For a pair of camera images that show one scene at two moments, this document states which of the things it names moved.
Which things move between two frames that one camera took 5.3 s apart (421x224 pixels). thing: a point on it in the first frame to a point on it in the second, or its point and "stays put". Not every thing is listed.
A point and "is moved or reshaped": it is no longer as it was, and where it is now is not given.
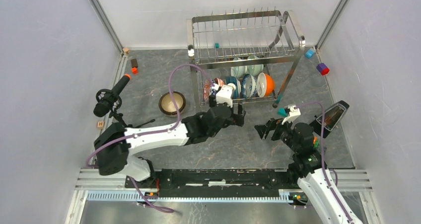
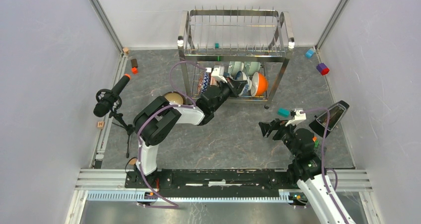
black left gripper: x=237 y=119 to x=235 y=86
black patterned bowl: x=167 y=105 stays put
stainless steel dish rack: x=243 y=55 is moved or reshaped
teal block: x=281 y=111 stays put
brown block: x=134 y=63 stays put
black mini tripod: x=119 y=116 stays put
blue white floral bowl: x=248 y=86 is moved or reshaped
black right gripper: x=277 y=123 stays put
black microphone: x=108 y=99 stays put
